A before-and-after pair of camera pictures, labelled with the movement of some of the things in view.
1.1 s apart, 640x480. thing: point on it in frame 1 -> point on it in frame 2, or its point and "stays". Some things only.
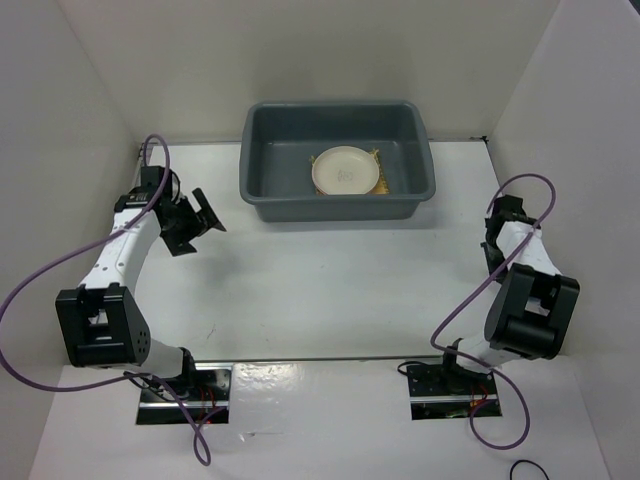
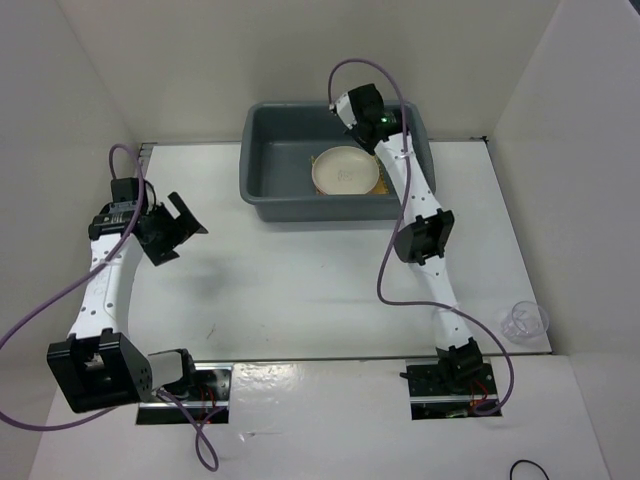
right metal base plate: x=449 y=392 stays
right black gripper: x=492 y=267 -> x=352 y=133
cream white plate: x=345 y=170 stays
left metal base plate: x=212 y=393 stays
